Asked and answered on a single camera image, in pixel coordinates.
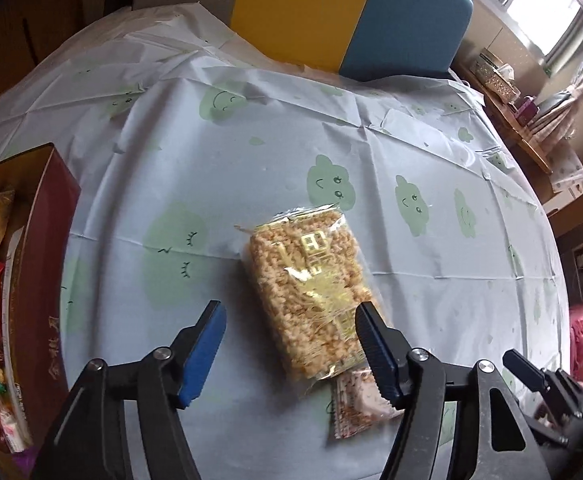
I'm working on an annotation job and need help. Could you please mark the puffed rice cake packet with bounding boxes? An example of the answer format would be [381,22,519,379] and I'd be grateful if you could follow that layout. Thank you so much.
[244,204,381,387]

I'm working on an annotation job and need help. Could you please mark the wooden side shelf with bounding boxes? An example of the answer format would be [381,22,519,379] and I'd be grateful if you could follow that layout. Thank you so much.
[452,61,583,237]

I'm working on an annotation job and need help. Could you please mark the tissue box on shelf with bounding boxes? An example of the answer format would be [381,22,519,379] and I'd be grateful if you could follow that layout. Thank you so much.
[471,48,520,104]

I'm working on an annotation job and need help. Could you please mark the gold tin box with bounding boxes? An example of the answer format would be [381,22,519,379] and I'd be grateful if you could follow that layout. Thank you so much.
[0,143,80,465]

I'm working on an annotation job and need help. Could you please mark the white curtain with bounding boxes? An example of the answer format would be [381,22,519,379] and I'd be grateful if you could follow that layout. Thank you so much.
[529,58,583,196]

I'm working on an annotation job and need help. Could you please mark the grey yellow blue sofa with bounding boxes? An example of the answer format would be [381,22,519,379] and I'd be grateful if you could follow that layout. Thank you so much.
[133,0,474,81]

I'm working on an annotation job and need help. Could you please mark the white cloud-print tablecloth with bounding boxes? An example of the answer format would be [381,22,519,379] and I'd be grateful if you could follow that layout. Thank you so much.
[0,4,569,479]

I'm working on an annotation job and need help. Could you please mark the white pastry snack packet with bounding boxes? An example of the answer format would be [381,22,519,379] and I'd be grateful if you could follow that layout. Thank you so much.
[331,368,404,440]

